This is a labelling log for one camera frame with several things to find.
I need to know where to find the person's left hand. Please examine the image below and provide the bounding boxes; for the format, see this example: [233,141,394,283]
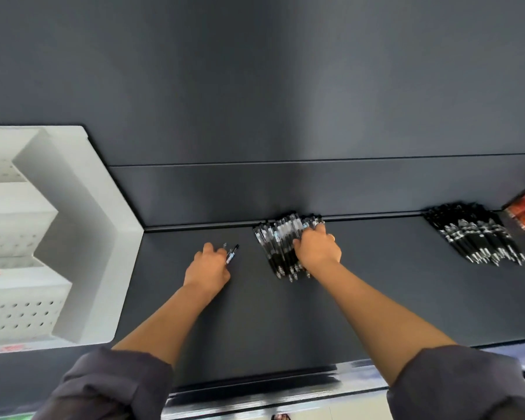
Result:
[183,242,232,298]

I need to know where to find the person's right hand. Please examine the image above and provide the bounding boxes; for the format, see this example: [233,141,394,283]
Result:
[292,223,343,278]

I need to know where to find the row of clear-barrel pens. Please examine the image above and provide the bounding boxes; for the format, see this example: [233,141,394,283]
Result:
[252,211,326,284]

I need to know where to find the white tiered pen holder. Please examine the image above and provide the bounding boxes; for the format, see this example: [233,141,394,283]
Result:
[0,125,145,356]

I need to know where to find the aligned bundle of black pens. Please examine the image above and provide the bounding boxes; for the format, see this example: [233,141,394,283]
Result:
[422,201,525,267]

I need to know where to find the person's right forearm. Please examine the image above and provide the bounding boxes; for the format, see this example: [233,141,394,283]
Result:
[319,262,458,386]

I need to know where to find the person's left forearm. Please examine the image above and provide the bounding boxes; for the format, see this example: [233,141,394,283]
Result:
[111,286,215,368]

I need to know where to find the grey left sleeve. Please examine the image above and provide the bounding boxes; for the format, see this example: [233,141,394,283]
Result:
[33,347,174,420]

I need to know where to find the grey sleeve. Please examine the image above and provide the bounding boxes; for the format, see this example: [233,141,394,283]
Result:
[33,347,174,420]
[386,344,525,420]

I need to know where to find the dark grey shelf unit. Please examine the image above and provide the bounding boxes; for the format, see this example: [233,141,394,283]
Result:
[0,0,525,420]

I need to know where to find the grey right sleeve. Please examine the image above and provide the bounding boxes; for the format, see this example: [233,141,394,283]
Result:
[386,344,525,420]

